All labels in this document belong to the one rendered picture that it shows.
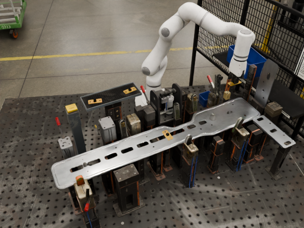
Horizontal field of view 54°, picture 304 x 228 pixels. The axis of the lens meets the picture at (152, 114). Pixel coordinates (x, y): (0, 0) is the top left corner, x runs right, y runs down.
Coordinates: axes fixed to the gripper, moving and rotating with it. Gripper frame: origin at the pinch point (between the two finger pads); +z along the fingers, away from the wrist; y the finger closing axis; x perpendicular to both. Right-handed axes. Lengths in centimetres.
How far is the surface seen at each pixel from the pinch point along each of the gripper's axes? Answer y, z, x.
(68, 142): -16, 21, -103
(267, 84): 2.7, 10.7, 26.7
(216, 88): -13.9, 15.6, -0.9
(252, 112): 7.3, 27.7, 15.3
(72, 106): -34, 11, -94
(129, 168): 14, 24, -79
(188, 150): 18, 24, -43
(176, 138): 5, 27, -43
